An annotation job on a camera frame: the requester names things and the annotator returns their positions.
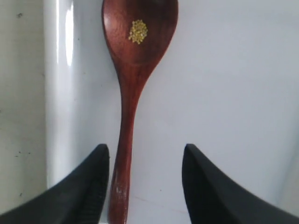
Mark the yellow millet grain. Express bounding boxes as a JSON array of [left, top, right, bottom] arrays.
[[128, 20, 148, 44]]

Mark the white rectangular plastic tray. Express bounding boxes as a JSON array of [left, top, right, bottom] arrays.
[[43, 0, 299, 224]]

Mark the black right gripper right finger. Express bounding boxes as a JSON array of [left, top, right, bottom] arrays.
[[182, 144, 299, 224]]

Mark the dark brown wooden spoon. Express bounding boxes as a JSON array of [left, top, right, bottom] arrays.
[[102, 0, 178, 224]]

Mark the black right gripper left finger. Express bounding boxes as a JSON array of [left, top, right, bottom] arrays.
[[0, 144, 109, 224]]

